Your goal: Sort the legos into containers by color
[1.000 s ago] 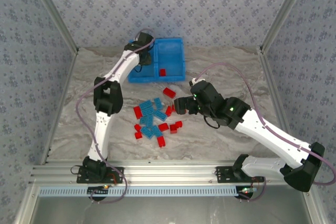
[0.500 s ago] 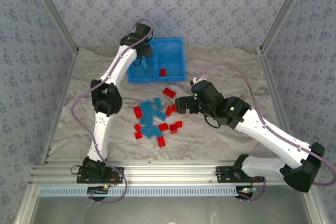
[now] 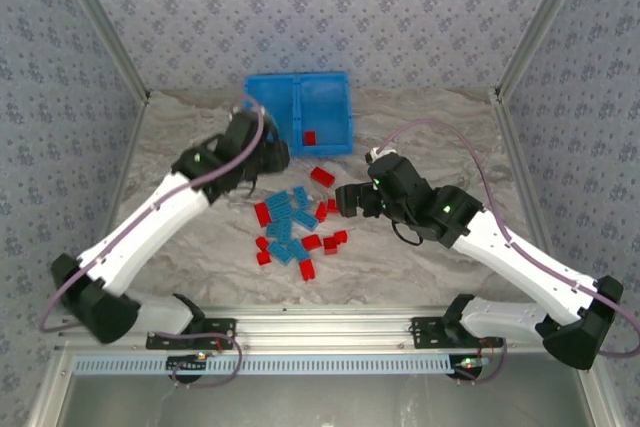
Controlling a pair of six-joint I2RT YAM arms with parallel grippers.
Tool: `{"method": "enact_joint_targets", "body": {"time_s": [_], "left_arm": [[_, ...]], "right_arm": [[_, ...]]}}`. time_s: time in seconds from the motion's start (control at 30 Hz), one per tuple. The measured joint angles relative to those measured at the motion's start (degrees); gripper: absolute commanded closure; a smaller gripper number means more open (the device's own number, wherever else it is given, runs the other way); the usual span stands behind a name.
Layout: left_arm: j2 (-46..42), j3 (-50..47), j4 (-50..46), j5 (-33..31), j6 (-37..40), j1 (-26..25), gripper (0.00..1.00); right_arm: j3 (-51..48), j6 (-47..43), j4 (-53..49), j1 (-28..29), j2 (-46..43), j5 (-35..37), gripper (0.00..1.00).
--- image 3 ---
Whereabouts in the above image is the aluminium lower frame rail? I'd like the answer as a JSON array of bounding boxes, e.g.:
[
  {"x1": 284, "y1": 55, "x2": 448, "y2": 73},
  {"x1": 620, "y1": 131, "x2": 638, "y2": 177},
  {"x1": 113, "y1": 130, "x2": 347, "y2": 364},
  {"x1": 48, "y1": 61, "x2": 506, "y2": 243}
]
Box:
[
  {"x1": 574, "y1": 366, "x2": 619, "y2": 427},
  {"x1": 24, "y1": 346, "x2": 76, "y2": 427}
]

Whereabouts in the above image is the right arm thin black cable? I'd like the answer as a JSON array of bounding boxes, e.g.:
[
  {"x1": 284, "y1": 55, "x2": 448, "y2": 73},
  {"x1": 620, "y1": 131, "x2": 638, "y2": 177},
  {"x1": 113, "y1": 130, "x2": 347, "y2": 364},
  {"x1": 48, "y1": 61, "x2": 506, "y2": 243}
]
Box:
[{"x1": 391, "y1": 219, "x2": 425, "y2": 248}]

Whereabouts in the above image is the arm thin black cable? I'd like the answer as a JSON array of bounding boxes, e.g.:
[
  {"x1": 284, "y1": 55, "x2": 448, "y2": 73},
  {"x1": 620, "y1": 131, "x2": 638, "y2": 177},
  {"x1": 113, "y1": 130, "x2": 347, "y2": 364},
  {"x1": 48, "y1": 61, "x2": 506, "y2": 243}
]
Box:
[
  {"x1": 391, "y1": 219, "x2": 425, "y2": 248},
  {"x1": 241, "y1": 166, "x2": 262, "y2": 199}
]

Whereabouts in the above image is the slotted grey cable duct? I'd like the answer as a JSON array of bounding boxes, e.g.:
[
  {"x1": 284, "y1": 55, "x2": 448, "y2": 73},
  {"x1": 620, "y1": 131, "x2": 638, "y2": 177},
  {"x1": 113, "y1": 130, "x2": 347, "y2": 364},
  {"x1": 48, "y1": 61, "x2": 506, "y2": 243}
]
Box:
[{"x1": 69, "y1": 352, "x2": 454, "y2": 377}]

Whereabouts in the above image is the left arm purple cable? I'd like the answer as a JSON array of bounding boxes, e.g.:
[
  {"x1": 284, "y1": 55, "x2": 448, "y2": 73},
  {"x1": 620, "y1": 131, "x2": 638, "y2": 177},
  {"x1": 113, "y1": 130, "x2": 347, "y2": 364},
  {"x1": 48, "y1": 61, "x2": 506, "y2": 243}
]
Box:
[{"x1": 38, "y1": 94, "x2": 266, "y2": 391}]

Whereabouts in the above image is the small controller board with LED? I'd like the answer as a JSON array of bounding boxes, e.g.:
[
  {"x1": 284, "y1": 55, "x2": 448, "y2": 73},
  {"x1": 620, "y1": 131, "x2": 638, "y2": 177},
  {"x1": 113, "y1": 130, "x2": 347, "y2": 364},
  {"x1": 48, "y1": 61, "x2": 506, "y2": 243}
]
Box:
[
  {"x1": 452, "y1": 354, "x2": 489, "y2": 388},
  {"x1": 167, "y1": 352, "x2": 210, "y2": 389}
]

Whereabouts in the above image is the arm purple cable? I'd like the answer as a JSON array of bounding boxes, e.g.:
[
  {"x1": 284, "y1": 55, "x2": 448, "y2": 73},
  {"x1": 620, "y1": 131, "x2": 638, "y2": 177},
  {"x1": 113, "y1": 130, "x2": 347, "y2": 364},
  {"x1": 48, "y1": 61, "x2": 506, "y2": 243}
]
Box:
[
  {"x1": 38, "y1": 94, "x2": 266, "y2": 391},
  {"x1": 377, "y1": 118, "x2": 640, "y2": 386}
]

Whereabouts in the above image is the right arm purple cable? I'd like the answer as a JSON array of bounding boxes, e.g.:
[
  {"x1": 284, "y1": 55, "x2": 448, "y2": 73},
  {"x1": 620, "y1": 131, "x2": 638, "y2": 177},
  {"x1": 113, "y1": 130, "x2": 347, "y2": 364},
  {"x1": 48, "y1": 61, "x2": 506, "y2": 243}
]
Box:
[{"x1": 377, "y1": 118, "x2": 640, "y2": 386}]

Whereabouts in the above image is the wide aluminium base rail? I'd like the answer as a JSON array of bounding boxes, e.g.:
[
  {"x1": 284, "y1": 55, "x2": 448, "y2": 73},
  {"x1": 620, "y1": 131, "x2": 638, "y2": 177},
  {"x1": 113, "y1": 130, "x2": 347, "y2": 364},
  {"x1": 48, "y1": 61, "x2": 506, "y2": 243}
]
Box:
[{"x1": 54, "y1": 305, "x2": 596, "y2": 349}]

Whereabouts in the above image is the aluminium frame post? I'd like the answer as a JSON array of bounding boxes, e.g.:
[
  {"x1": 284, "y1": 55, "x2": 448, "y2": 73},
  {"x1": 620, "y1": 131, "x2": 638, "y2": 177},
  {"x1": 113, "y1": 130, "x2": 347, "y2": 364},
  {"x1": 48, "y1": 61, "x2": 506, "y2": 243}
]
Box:
[
  {"x1": 49, "y1": 0, "x2": 152, "y2": 104},
  {"x1": 492, "y1": 0, "x2": 599, "y2": 104}
]

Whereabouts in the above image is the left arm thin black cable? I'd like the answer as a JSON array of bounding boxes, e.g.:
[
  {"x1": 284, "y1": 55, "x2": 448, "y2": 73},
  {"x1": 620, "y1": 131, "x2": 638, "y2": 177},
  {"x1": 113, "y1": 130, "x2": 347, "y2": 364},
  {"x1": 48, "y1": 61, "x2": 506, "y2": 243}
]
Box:
[{"x1": 241, "y1": 166, "x2": 262, "y2": 199}]

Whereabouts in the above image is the blue two-compartment plastic bin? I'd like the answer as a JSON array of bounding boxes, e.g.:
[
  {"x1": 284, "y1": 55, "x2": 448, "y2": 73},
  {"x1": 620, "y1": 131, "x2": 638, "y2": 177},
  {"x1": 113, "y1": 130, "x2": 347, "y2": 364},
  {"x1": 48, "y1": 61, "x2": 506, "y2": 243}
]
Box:
[{"x1": 243, "y1": 70, "x2": 355, "y2": 158}]

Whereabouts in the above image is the aluminium table side rail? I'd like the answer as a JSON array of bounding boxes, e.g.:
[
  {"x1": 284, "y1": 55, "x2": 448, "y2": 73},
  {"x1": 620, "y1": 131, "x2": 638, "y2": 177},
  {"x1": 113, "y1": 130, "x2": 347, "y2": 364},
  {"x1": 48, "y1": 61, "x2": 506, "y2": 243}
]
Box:
[
  {"x1": 491, "y1": 88, "x2": 556, "y2": 268},
  {"x1": 102, "y1": 91, "x2": 152, "y2": 248}
]

